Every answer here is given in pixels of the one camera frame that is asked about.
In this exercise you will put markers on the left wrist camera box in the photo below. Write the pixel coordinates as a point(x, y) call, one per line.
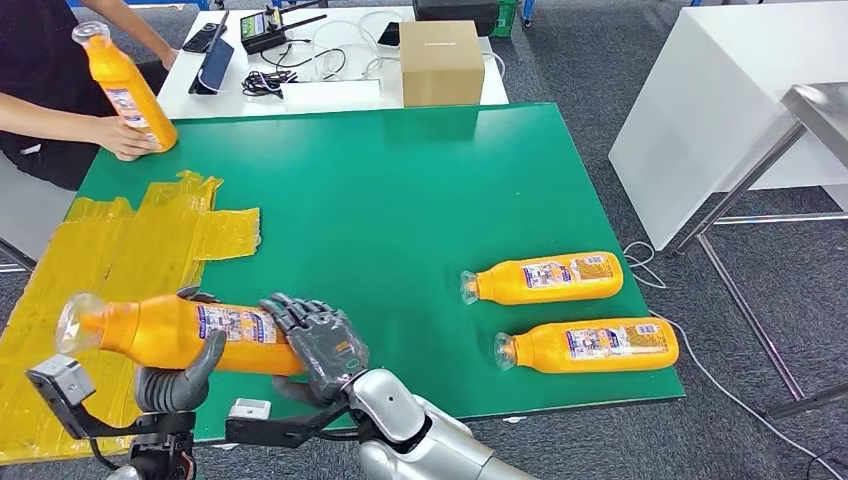
point(63, 381)

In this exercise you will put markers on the black device with antennas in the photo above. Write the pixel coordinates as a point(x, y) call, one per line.
point(262, 36)

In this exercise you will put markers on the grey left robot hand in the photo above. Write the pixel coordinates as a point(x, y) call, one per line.
point(175, 394)

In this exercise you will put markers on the dark blue tablet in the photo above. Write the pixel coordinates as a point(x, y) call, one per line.
point(215, 66)

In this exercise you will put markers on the yellow tape patch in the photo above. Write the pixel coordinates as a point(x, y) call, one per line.
point(79, 265)

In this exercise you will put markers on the person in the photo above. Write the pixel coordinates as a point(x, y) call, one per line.
point(33, 53)

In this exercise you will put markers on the steel table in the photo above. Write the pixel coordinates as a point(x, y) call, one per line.
point(821, 112)

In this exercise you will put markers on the orange detergent bottle clear cap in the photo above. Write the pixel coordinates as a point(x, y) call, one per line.
point(550, 291)
point(129, 93)
point(596, 364)
point(159, 338)

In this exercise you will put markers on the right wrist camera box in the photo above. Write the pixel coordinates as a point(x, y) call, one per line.
point(250, 409)

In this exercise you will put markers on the black case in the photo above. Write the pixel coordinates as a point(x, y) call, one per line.
point(457, 8)

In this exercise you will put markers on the person's left hand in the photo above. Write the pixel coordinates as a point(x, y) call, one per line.
point(170, 60)

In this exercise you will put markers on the white table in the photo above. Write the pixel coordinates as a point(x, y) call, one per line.
point(218, 106)

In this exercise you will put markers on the white bench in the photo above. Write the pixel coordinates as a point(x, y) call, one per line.
point(26, 212)

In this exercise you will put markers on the black flat object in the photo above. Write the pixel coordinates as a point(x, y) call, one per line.
point(389, 34)

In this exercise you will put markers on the brown cardboard box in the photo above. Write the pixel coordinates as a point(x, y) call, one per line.
point(440, 66)

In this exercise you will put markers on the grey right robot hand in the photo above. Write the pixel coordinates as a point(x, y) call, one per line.
point(328, 351)

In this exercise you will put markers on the white cabinet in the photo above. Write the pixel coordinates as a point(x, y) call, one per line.
point(715, 99)

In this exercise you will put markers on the person's right hand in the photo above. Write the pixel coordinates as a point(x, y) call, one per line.
point(119, 139)

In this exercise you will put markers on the black phone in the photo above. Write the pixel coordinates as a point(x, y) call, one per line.
point(200, 38)

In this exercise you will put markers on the person's left forearm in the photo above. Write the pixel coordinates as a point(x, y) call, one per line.
point(126, 23)

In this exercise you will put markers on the green crate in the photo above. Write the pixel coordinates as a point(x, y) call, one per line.
point(507, 16)

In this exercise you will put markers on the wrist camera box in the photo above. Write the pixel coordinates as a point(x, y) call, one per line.
point(250, 409)
point(63, 381)

